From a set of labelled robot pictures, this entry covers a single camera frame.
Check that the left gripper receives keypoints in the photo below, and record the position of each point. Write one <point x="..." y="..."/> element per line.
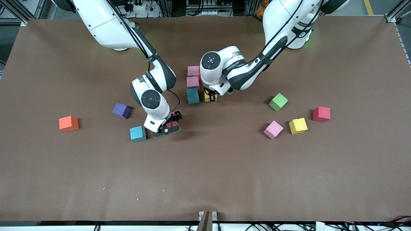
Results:
<point x="210" y="94"/>

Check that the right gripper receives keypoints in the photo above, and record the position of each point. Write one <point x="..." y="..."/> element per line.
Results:
<point x="176" y="116"/>

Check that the yellow foam cube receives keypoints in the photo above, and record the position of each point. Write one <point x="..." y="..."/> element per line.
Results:
<point x="215" y="97"/>
<point x="298" y="126"/>

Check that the red foam cube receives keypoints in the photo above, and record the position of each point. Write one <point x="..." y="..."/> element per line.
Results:
<point x="321" y="114"/>
<point x="172" y="123"/>

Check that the cyan foam cube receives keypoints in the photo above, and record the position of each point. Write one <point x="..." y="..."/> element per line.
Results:
<point x="193" y="95"/>
<point x="138" y="133"/>

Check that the pink foam cube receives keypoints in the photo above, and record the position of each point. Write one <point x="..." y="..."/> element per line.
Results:
<point x="193" y="82"/>
<point x="193" y="71"/>
<point x="273" y="130"/>

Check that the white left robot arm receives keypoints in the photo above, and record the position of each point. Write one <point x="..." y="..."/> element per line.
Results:
<point x="279" y="19"/>

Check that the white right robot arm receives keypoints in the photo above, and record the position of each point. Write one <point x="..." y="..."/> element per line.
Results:
<point x="106" y="29"/>

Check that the purple foam cube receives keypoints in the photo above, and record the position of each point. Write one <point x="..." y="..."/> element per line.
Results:
<point x="121" y="110"/>

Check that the green foam cube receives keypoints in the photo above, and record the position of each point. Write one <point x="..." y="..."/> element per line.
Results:
<point x="278" y="102"/>

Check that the white power strip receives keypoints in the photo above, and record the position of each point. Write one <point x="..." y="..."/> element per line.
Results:
<point x="208" y="13"/>
<point x="139" y="6"/>

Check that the orange round objects pile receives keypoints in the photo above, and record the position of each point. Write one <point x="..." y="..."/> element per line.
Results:
<point x="260" y="11"/>

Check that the small white box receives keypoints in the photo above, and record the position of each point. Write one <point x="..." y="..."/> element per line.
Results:
<point x="320" y="226"/>

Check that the metal clamp bracket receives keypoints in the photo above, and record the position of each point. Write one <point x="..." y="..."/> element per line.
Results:
<point x="201" y="214"/>

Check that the brown mount post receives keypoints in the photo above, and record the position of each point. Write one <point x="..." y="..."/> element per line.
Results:
<point x="205" y="224"/>

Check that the aluminium frame profile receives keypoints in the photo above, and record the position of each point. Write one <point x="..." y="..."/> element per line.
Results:
<point x="396" y="12"/>
<point x="16" y="11"/>

